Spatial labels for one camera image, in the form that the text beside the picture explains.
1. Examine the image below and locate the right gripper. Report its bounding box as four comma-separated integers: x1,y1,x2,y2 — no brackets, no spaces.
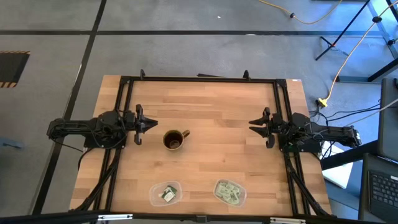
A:
248,106,284,149

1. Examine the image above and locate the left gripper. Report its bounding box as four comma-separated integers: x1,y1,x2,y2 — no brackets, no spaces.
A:
132,103,159,146

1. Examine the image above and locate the teal and brown ceramic mug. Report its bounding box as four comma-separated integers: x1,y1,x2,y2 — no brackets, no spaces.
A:
162,129,191,152

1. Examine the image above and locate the dark-edged green sachet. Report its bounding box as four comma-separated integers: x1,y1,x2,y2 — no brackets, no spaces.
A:
162,185,178,203

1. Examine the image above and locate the clear plastic bin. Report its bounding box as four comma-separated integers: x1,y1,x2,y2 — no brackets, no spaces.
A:
149,180,184,207
213,179,248,208

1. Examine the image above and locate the white box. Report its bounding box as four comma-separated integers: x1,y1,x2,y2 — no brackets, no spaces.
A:
322,145,354,190

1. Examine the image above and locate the black side desk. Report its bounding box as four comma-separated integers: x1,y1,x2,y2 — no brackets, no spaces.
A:
320,139,398,224

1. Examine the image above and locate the black tripod stand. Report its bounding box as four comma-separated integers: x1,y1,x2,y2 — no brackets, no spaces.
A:
315,0,373,62

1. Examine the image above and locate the dark grey monitor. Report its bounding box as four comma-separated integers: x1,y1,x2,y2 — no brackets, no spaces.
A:
377,77,398,162

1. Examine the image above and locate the black metal bar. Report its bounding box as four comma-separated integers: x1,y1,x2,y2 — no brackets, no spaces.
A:
368,58,398,83

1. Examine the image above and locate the black overhead beam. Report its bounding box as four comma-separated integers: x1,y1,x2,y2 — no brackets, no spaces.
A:
0,208,398,224

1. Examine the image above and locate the black laptop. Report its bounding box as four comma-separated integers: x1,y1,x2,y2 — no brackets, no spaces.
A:
366,169,398,223

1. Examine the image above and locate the hazard-striped black floor mat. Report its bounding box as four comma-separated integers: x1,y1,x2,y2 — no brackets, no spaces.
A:
0,50,31,89

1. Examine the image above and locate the yellow extension cord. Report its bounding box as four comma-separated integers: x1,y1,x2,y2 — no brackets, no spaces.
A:
317,0,398,108
257,0,344,26

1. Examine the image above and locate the black aluminium table frame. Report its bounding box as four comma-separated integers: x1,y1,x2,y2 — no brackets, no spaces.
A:
70,68,333,218

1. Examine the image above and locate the black cable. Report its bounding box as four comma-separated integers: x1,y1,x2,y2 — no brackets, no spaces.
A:
309,98,382,125

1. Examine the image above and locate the grey cable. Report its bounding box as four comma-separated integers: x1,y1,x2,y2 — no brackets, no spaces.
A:
335,98,398,131

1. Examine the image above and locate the silver metal frame leg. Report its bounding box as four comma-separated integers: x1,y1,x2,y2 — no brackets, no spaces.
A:
366,0,398,60

